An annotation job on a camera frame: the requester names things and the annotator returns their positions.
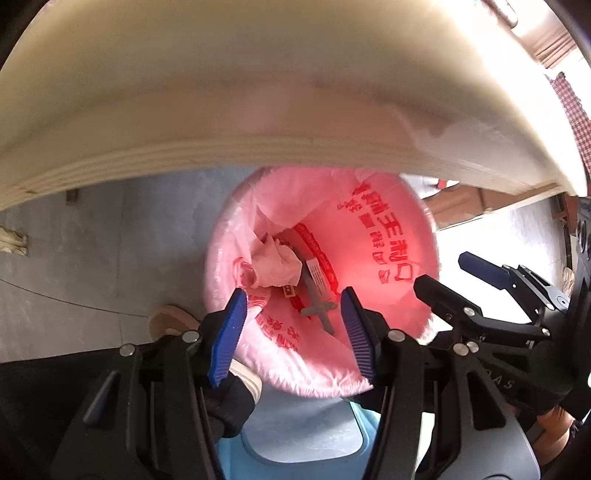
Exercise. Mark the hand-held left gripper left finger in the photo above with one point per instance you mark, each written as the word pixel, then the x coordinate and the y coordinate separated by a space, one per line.
pixel 228 337

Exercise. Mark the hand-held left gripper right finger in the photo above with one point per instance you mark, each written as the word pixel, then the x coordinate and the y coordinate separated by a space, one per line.
pixel 358 332

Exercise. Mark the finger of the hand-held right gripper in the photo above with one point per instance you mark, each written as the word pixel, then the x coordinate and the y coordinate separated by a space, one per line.
pixel 438 297
pixel 482 270

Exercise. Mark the grey-green cross-shaped toy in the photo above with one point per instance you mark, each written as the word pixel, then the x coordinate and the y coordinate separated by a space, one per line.
pixel 318 309

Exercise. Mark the pink lined waste bin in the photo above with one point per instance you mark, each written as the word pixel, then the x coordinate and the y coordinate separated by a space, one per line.
pixel 383 240

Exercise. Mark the white plastic bag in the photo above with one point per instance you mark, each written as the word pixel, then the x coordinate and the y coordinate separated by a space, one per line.
pixel 277 263

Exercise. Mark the person's right forearm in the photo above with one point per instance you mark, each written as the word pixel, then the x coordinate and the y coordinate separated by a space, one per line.
pixel 554 434

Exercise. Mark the light blue plastic stool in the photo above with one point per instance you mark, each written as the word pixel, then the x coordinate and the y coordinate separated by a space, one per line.
pixel 300 443

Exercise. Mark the red checkered cloth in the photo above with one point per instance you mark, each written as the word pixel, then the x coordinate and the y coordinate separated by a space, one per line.
pixel 575 115

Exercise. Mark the beige curtain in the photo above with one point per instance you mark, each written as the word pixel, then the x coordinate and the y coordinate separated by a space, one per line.
pixel 545 41

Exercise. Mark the cream wooden table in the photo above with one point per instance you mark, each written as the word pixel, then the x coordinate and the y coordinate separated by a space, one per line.
pixel 231 92

